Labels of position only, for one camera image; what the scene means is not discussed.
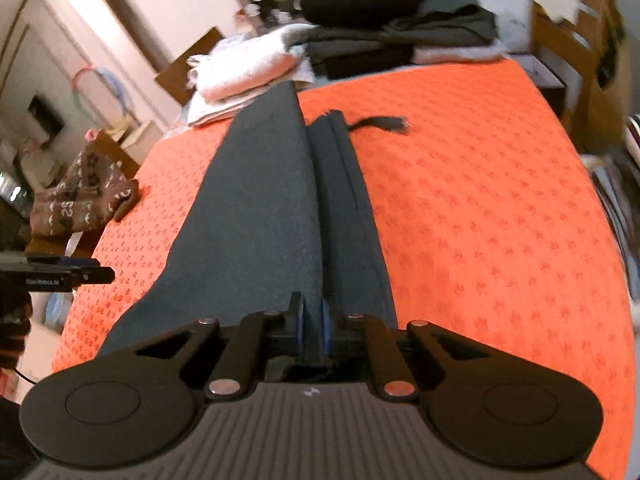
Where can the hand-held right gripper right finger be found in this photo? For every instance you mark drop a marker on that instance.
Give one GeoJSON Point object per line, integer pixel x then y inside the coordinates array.
{"type": "Point", "coordinates": [326, 327]}

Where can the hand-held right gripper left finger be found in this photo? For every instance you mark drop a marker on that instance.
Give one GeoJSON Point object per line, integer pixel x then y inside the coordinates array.
{"type": "Point", "coordinates": [296, 317]}

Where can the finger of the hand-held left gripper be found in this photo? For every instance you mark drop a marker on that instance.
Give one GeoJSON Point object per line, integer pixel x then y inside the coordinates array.
{"type": "Point", "coordinates": [77, 262]}
{"type": "Point", "coordinates": [95, 275]}

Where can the grey pants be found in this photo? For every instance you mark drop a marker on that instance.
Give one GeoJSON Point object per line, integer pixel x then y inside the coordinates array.
{"type": "Point", "coordinates": [260, 220]}

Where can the blue basin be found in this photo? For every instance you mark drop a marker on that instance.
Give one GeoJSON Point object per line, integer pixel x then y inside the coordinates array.
{"type": "Point", "coordinates": [59, 312]}

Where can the brown patterned knit sweater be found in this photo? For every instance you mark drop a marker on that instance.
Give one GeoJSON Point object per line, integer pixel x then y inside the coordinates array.
{"type": "Point", "coordinates": [80, 195]}

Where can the wooden chair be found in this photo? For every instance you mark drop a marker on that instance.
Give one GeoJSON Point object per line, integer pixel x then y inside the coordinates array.
{"type": "Point", "coordinates": [107, 150]}
{"type": "Point", "coordinates": [585, 70]}
{"type": "Point", "coordinates": [187, 65]}

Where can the pink kettlebell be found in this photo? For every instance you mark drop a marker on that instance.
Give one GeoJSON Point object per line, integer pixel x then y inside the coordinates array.
{"type": "Point", "coordinates": [92, 134]}

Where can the cream low cabinet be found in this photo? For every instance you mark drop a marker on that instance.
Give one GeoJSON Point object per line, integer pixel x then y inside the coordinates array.
{"type": "Point", "coordinates": [137, 137]}

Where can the colourful hula hoop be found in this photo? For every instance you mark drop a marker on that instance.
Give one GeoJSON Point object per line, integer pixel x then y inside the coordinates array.
{"type": "Point", "coordinates": [107, 85]}

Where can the orange patterned table mat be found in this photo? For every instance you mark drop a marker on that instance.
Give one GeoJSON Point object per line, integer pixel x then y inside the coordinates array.
{"type": "Point", "coordinates": [475, 210]}

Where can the white quilted folded blanket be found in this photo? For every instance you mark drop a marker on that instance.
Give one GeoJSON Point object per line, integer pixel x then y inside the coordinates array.
{"type": "Point", "coordinates": [240, 70]}

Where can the dark grey folded garment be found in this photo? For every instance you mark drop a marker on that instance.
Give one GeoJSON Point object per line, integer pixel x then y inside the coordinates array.
{"type": "Point", "coordinates": [425, 30]}

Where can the wall television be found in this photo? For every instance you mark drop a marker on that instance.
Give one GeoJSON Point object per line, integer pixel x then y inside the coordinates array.
{"type": "Point", "coordinates": [46, 115]}

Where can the wooden door frame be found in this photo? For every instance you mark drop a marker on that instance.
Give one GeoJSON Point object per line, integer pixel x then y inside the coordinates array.
{"type": "Point", "coordinates": [130, 20]}

